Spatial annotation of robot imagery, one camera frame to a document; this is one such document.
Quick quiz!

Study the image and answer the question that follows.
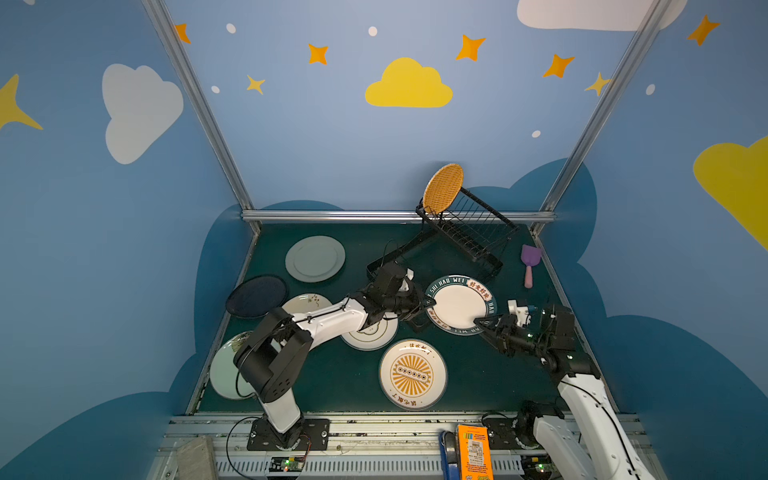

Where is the green-rimmed Hao Wei plate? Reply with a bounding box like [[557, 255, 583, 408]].
[[426, 274, 498, 336]]

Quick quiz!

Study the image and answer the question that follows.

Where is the woven bamboo plate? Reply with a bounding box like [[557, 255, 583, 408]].
[[422, 163, 464, 215]]

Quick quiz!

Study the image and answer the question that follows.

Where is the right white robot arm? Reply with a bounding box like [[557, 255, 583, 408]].
[[474, 305, 653, 479]]

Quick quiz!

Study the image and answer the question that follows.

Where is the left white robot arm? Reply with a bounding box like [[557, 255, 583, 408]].
[[233, 261, 436, 449]]

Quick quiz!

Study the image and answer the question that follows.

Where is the white plate, black flower outline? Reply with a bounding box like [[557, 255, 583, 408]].
[[341, 312, 399, 351]]

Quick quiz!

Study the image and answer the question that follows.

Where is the front sunburst plate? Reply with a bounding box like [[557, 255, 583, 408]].
[[379, 339, 448, 411]]

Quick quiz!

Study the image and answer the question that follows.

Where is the grey-green plain plate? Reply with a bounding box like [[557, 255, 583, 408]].
[[285, 236, 346, 283]]

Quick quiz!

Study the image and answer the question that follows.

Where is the cream floral plate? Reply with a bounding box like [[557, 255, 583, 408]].
[[282, 293, 332, 314]]

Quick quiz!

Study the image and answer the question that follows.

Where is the orange box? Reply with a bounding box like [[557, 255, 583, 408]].
[[457, 424, 494, 480]]

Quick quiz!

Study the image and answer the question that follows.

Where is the dark navy plate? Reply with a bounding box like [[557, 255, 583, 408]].
[[225, 275, 288, 319]]

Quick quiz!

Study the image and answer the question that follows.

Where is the mint green leaf plate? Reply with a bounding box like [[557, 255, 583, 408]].
[[209, 332, 254, 400]]

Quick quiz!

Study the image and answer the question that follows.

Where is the small green circuit board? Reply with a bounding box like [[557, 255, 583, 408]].
[[269, 457, 305, 473]]

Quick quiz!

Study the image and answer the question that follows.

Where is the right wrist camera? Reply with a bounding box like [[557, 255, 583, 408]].
[[507, 299, 531, 328]]

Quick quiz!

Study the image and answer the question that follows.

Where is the black wire dish rack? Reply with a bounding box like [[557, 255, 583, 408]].
[[366, 187, 520, 280]]

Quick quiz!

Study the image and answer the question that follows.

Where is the purple scoop, pink handle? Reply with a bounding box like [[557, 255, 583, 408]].
[[521, 244, 542, 289]]

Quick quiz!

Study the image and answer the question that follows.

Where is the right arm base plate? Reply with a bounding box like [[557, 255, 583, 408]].
[[481, 413, 525, 450]]

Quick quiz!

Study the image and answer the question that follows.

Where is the blue tool handle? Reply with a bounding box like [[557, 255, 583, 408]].
[[438, 431, 460, 480]]

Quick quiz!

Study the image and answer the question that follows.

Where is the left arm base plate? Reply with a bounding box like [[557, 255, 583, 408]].
[[246, 415, 330, 451]]

